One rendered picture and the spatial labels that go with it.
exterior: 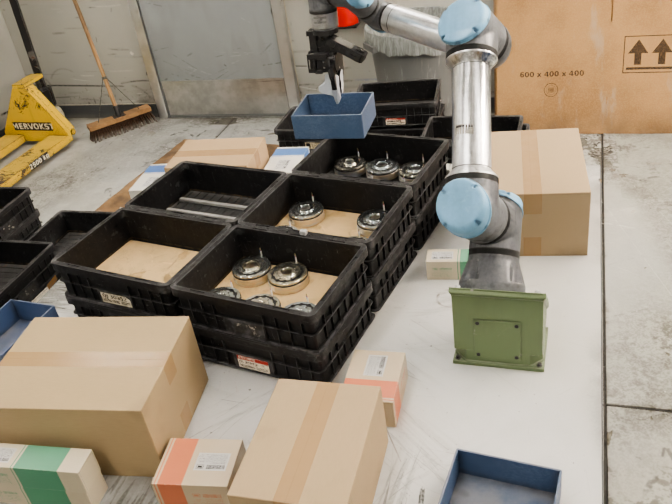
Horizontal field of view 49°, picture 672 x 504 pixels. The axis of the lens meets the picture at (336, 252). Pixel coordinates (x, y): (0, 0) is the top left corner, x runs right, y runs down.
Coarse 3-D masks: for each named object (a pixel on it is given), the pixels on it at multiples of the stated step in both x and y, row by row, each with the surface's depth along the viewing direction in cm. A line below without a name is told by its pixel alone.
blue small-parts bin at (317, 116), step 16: (320, 96) 211; (352, 96) 209; (368, 96) 207; (304, 112) 210; (320, 112) 214; (336, 112) 213; (352, 112) 211; (368, 112) 202; (304, 128) 202; (320, 128) 200; (336, 128) 199; (352, 128) 198; (368, 128) 202
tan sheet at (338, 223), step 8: (288, 216) 217; (328, 216) 214; (336, 216) 214; (344, 216) 213; (352, 216) 212; (280, 224) 214; (288, 224) 213; (320, 224) 211; (328, 224) 210; (336, 224) 210; (344, 224) 209; (352, 224) 209; (320, 232) 207; (328, 232) 207; (336, 232) 206; (344, 232) 206; (352, 232) 205
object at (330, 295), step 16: (320, 240) 185; (336, 240) 184; (352, 272) 174; (176, 288) 176; (336, 288) 167; (224, 304) 170; (240, 304) 167; (256, 304) 166; (320, 304) 162; (288, 320) 163; (304, 320) 160
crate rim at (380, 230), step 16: (288, 176) 217; (304, 176) 216; (320, 176) 214; (272, 192) 210; (256, 208) 204; (400, 208) 195; (240, 224) 197; (256, 224) 196; (384, 224) 187; (352, 240) 183; (368, 240) 182
